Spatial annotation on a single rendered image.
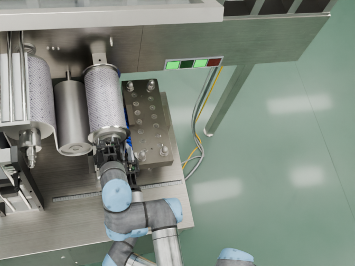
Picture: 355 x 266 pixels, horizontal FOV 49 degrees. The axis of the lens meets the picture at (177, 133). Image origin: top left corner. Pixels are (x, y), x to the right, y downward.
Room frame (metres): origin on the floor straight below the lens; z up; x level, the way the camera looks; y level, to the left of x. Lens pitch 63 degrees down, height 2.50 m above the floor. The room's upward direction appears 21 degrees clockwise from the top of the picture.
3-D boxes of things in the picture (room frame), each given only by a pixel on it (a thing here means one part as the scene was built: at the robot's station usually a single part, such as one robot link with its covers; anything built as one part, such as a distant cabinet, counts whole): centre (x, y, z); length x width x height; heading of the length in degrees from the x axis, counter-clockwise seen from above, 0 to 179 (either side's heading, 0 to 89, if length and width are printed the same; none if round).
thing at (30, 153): (0.34, 0.39, 1.33); 0.06 x 0.03 x 0.03; 31
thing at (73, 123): (0.58, 0.38, 1.17); 0.26 x 0.12 x 0.12; 31
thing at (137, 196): (0.40, 0.07, 1.11); 0.08 x 0.05 x 0.08; 121
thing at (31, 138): (0.39, 0.42, 1.33); 0.06 x 0.06 x 0.06; 31
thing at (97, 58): (0.79, 0.37, 1.28); 0.06 x 0.05 x 0.02; 31
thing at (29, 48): (0.66, 0.58, 1.33); 0.07 x 0.07 x 0.07; 31
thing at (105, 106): (0.58, 0.39, 1.16); 0.39 x 0.23 x 0.51; 121
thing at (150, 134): (0.77, 0.14, 1.00); 0.40 x 0.16 x 0.06; 31
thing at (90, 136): (0.54, 0.22, 1.25); 0.15 x 0.01 x 0.15; 121
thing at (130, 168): (0.47, 0.11, 1.12); 0.12 x 0.08 x 0.09; 31
